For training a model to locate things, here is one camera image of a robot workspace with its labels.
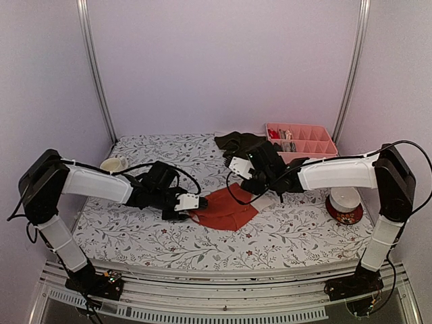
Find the red underwear white waistband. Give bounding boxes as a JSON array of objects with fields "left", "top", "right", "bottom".
[{"left": 189, "top": 188, "right": 275, "bottom": 232}]

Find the pink divided organizer tray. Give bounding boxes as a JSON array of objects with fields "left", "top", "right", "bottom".
[{"left": 265, "top": 123, "right": 338, "bottom": 163}]

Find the dark olive cloth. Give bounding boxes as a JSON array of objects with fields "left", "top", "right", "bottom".
[{"left": 214, "top": 131, "right": 267, "bottom": 159}]

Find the cream ceramic cup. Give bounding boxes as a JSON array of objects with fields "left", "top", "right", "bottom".
[{"left": 100, "top": 156, "right": 129, "bottom": 173}]

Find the floral patterned table mat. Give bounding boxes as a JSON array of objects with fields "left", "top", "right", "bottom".
[{"left": 74, "top": 134, "right": 373, "bottom": 271}]

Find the white bowl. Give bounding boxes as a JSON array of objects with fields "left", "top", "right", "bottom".
[{"left": 329, "top": 187, "right": 360, "bottom": 213}]

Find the left robot arm white sleeve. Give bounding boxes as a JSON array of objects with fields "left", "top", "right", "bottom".
[{"left": 18, "top": 148, "right": 136, "bottom": 301}]

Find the robot arm white sleeve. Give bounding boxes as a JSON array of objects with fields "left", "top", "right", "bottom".
[
  {"left": 296, "top": 143, "right": 418, "bottom": 302},
  {"left": 18, "top": 148, "right": 136, "bottom": 301}
]

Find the red floral saucer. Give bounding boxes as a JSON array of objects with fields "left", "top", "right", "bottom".
[{"left": 325, "top": 196, "right": 364, "bottom": 225}]

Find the right robot arm white sleeve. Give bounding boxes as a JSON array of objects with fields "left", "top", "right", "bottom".
[{"left": 296, "top": 143, "right": 418, "bottom": 302}]

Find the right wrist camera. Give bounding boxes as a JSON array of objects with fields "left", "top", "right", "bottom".
[{"left": 246, "top": 141, "right": 286, "bottom": 173}]

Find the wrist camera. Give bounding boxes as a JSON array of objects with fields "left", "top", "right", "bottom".
[
  {"left": 147, "top": 161, "right": 178, "bottom": 192},
  {"left": 246, "top": 141, "right": 286, "bottom": 173}
]

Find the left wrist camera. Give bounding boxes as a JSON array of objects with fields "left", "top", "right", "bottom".
[{"left": 147, "top": 161, "right": 178, "bottom": 192}]

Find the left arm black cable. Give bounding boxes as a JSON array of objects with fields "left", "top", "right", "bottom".
[{"left": 6, "top": 160, "right": 202, "bottom": 244}]

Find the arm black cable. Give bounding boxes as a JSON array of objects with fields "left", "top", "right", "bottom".
[
  {"left": 6, "top": 160, "right": 202, "bottom": 244},
  {"left": 367, "top": 140, "right": 432, "bottom": 217}
]

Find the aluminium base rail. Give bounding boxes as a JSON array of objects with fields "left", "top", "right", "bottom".
[{"left": 25, "top": 260, "right": 427, "bottom": 323}]

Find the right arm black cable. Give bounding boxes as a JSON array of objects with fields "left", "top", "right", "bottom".
[{"left": 367, "top": 140, "right": 432, "bottom": 217}]

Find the right aluminium frame post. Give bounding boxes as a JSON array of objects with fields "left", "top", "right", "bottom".
[{"left": 332, "top": 0, "right": 371, "bottom": 144}]

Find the aluminium frame post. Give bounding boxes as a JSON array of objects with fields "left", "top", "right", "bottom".
[
  {"left": 332, "top": 0, "right": 371, "bottom": 144},
  {"left": 76, "top": 0, "right": 118, "bottom": 144}
]

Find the left aluminium frame post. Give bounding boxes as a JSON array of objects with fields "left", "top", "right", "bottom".
[{"left": 76, "top": 0, "right": 118, "bottom": 144}]

